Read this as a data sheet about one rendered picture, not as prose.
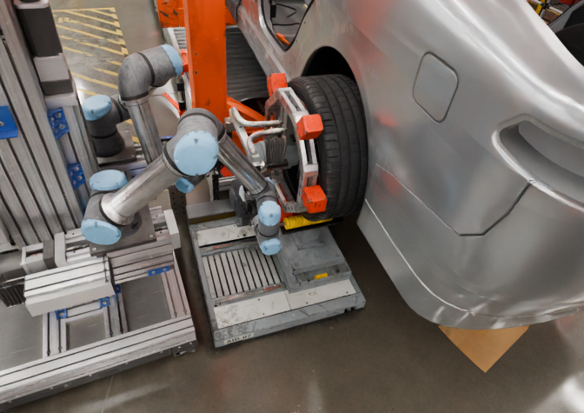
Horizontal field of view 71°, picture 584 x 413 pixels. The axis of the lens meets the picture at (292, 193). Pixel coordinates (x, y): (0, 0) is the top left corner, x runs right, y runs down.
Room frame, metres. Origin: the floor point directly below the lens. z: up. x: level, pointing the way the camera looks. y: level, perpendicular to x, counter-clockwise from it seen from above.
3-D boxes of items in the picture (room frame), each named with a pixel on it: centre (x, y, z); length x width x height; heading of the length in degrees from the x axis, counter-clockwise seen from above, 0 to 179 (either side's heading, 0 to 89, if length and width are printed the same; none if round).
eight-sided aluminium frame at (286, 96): (1.51, 0.04, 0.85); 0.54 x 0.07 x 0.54; 24
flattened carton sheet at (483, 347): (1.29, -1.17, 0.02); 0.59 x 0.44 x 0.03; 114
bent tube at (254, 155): (1.37, 0.12, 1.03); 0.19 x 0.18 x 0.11; 114
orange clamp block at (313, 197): (1.22, -0.09, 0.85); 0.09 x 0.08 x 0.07; 24
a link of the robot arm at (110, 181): (0.99, 0.61, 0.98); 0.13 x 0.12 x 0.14; 13
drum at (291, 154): (1.48, 0.11, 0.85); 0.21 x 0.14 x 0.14; 114
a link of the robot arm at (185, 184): (1.29, 0.44, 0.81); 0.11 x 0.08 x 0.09; 158
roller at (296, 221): (1.44, -0.10, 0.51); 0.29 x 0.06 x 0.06; 114
